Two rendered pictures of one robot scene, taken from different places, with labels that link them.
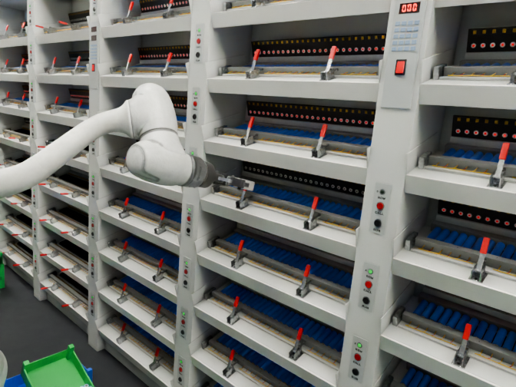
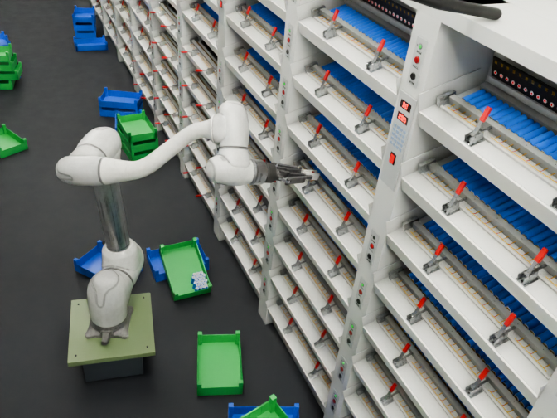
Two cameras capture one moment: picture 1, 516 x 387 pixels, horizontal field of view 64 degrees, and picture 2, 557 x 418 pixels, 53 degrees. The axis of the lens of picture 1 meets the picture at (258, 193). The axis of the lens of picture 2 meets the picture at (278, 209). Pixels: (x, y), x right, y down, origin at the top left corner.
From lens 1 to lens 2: 1.11 m
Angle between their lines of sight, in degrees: 31
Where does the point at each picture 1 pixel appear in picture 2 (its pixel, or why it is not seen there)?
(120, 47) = not seen: outside the picture
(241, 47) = not seen: hidden behind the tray
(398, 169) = (383, 227)
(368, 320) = (358, 313)
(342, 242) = (352, 255)
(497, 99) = (435, 216)
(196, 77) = (285, 70)
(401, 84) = (391, 171)
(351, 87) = (369, 151)
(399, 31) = (395, 131)
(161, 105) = (234, 126)
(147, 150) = (216, 167)
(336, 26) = not seen: hidden behind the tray
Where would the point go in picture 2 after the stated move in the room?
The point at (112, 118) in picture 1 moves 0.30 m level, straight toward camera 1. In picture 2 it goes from (201, 131) to (181, 177)
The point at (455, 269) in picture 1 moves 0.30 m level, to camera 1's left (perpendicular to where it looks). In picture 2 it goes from (406, 308) to (315, 273)
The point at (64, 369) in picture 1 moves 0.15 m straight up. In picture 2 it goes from (189, 255) to (189, 233)
